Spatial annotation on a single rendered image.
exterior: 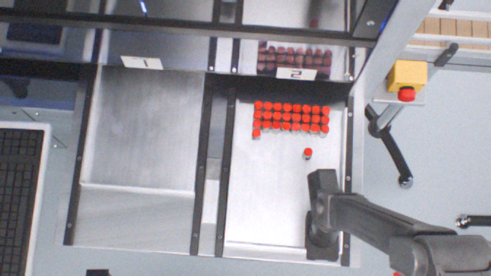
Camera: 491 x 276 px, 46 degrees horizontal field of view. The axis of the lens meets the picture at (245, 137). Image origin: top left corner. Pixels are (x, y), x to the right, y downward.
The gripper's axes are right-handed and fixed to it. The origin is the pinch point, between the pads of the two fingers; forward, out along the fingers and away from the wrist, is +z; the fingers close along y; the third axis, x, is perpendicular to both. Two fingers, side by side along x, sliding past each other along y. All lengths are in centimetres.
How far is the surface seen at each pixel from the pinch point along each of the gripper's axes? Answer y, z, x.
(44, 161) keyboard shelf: 20, 8, 67
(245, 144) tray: 23.8, 0.1, 17.3
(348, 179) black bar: 16.8, 0.5, -7.0
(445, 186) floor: 53, 86, -58
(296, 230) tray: 5.0, 4.4, 4.5
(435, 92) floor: 91, 78, -55
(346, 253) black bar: 0.3, 3.8, -6.8
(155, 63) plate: 34, -17, 38
